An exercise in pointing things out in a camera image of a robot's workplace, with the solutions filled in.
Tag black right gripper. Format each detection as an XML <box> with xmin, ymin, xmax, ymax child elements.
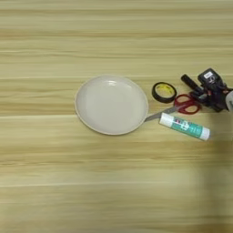
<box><xmin>188</xmin><ymin>81</ymin><xmax>233</xmax><ymax>114</ymax></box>

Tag black box with white label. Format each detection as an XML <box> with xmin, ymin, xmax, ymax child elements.
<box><xmin>197</xmin><ymin>67</ymin><xmax>220</xmax><ymax>89</ymax></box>

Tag black and yellow tape roll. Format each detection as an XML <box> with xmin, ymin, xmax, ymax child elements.
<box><xmin>151</xmin><ymin>80</ymin><xmax>178</xmax><ymax>105</ymax></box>

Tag green and white glue stick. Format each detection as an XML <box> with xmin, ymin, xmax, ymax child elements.
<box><xmin>158</xmin><ymin>112</ymin><xmax>211</xmax><ymax>142</ymax></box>

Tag red handled scissors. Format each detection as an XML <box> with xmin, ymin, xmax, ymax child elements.
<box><xmin>145</xmin><ymin>93</ymin><xmax>203</xmax><ymax>122</ymax></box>

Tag black marker pen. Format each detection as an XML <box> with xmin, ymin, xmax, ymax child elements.
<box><xmin>180</xmin><ymin>73</ymin><xmax>205</xmax><ymax>95</ymax></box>

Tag cream round plate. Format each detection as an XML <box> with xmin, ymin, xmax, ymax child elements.
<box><xmin>74</xmin><ymin>74</ymin><xmax>149</xmax><ymax>137</ymax></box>

